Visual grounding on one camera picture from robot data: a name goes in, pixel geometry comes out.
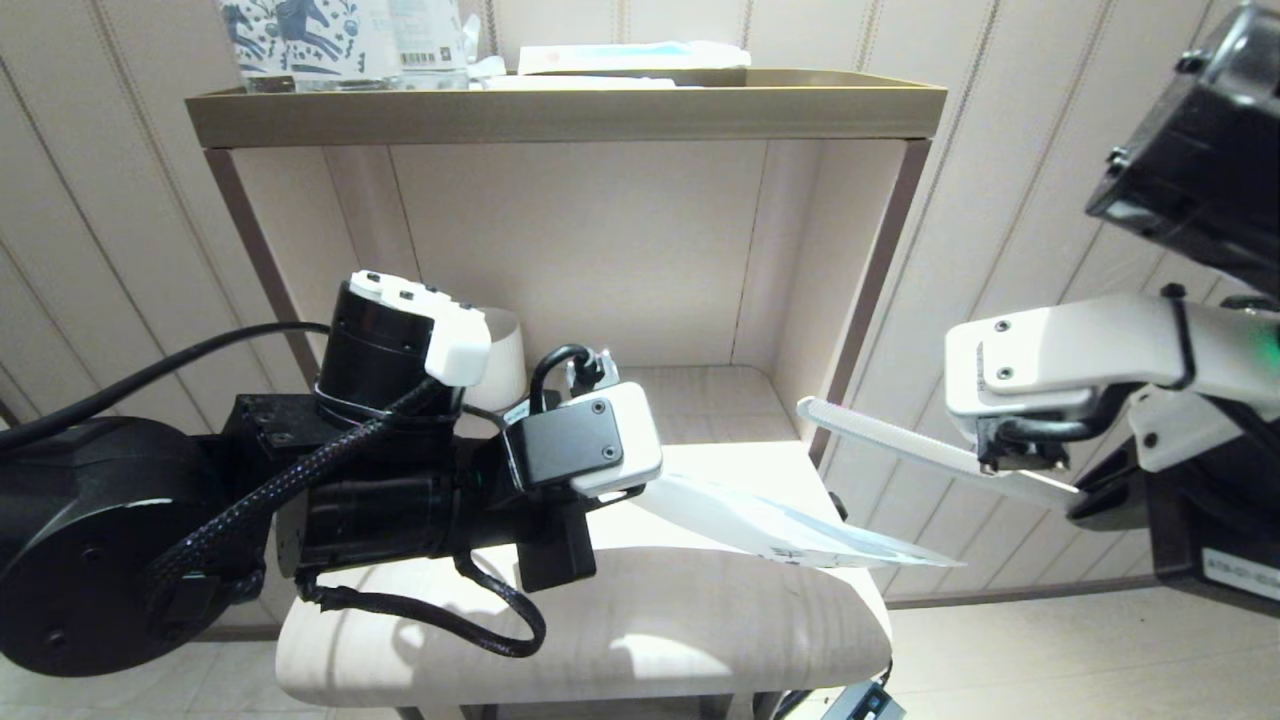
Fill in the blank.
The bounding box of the white floral pouch bag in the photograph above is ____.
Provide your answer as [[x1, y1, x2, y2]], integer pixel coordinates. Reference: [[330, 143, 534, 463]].
[[630, 470, 966, 569]]

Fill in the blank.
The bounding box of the white ribbed ceramic mug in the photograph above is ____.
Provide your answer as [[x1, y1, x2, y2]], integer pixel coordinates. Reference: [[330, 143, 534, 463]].
[[483, 307, 528, 389]]

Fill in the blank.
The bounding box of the beige wooden shelf cabinet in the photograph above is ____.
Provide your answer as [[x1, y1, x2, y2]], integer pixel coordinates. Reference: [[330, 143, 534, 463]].
[[185, 68, 949, 720]]

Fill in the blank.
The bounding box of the grey power inverter box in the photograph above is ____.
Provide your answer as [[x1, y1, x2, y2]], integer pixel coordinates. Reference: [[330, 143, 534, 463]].
[[822, 682, 906, 720]]

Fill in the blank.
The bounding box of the crumpled clear plastic wrapper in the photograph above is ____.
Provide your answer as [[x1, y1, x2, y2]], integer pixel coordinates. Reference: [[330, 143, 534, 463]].
[[465, 20, 506, 81]]

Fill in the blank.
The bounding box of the white blue toothbrush packet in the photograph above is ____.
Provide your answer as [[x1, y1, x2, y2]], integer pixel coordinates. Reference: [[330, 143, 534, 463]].
[[518, 40, 753, 76]]

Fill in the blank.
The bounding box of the clear bottle with barcode label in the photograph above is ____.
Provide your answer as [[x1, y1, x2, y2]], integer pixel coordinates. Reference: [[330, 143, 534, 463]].
[[390, 0, 471, 89]]

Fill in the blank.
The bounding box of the blue patterned package on top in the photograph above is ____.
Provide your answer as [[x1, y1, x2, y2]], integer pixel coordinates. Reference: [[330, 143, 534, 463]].
[[280, 0, 401, 91]]

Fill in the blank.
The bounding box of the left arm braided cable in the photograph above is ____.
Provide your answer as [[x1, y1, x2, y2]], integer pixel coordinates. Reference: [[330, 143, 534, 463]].
[[148, 380, 548, 659]]

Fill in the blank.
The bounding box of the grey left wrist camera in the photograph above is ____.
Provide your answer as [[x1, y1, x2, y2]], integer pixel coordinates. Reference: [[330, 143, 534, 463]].
[[503, 380, 664, 499]]

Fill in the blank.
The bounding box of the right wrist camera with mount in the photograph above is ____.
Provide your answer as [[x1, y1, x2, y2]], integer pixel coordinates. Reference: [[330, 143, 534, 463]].
[[945, 293, 1280, 476]]

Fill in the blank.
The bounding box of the black left camera cable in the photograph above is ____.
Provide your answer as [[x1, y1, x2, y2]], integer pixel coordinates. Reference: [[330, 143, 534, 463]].
[[0, 322, 613, 451]]

